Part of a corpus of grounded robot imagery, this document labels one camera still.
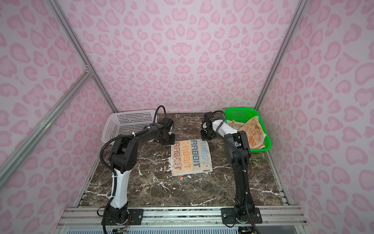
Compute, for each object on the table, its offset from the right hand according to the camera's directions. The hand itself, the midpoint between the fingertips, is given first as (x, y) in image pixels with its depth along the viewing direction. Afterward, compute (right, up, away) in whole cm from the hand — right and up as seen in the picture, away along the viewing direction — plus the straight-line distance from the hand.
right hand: (205, 137), depth 103 cm
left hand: (-22, -2, -2) cm, 22 cm away
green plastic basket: (+29, +18, +18) cm, 39 cm away
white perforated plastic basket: (-61, +11, +8) cm, 62 cm away
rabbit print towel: (-11, -12, -8) cm, 18 cm away
